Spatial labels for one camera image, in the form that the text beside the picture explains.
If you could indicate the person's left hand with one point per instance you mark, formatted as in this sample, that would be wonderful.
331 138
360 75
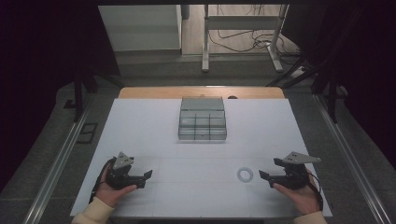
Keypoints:
107 193

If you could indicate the white table mat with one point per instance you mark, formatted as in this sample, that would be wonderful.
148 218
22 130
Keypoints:
186 186

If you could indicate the small dark round object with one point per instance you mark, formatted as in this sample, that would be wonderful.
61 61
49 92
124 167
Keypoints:
232 97

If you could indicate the dark floor plate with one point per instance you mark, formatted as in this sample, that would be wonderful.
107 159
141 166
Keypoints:
87 133

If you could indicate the clear tiered compartment organizer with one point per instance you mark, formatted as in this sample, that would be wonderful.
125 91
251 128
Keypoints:
202 123

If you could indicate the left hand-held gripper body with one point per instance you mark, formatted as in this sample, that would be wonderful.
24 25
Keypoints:
120 177

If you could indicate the white cabinet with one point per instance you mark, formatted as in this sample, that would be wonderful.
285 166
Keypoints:
140 28

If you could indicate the black stand legs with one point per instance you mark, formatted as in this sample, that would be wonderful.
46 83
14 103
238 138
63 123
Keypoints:
78 93
332 93

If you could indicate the aluminium floor rail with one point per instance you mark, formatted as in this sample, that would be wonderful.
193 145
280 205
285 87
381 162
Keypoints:
348 149
56 171

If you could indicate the person's right hand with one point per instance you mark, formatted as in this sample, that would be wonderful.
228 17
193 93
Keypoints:
303 199

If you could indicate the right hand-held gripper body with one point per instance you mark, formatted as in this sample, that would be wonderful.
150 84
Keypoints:
295 177

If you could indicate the dark curtain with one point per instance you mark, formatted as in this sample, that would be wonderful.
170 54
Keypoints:
40 62
361 56

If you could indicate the white metal desk frame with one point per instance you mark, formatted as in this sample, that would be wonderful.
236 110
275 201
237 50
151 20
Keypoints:
239 22

